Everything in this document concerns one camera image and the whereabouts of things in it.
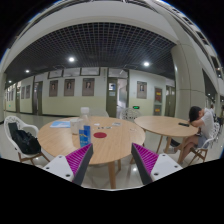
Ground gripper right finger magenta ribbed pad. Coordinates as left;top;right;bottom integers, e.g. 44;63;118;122
131;143;182;185

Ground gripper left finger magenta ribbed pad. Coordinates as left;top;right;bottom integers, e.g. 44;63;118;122
44;144;93;185

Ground clear water bottle blue label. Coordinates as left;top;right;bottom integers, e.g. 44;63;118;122
79;107;91;147

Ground red round coaster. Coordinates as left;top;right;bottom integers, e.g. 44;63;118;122
94;132;107;138

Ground round wooden table far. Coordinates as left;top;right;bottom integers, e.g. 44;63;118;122
133;115;200;165

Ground round wooden table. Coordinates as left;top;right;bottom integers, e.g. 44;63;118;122
38;116;145;189
133;115;200;165

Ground translucent plastic cup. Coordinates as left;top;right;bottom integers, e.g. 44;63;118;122
70;118;80;135

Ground blue booklet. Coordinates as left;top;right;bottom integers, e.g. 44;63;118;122
50;121;70;128

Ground round wooden table near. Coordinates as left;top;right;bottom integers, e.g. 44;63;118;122
38;116;145;189

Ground black bag on chair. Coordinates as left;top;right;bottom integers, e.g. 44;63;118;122
8;123;41;155

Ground black phone on table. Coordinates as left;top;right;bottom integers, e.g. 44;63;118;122
178;122;190;127

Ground white chair left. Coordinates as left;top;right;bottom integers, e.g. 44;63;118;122
4;116;48;163

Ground white chair under person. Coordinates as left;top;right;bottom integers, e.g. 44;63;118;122
190;122;220;164

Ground small items on table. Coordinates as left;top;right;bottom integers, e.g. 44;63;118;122
94;122;121;129

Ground white chair behind table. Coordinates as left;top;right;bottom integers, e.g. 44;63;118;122
120;108;141;122

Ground seated person white shirt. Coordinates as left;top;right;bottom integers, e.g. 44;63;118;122
171;106;214;158

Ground framed portrait right of door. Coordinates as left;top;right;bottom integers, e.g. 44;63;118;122
137;81;147;99

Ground framed portrait middle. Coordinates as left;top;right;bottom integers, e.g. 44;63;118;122
64;79;75;96

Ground framed portrait left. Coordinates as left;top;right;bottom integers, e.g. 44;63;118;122
49;80;58;97

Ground green door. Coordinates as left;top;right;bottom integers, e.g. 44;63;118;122
106;78;117;117

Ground framed portrait on wall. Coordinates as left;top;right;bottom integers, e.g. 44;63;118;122
82;78;95;96

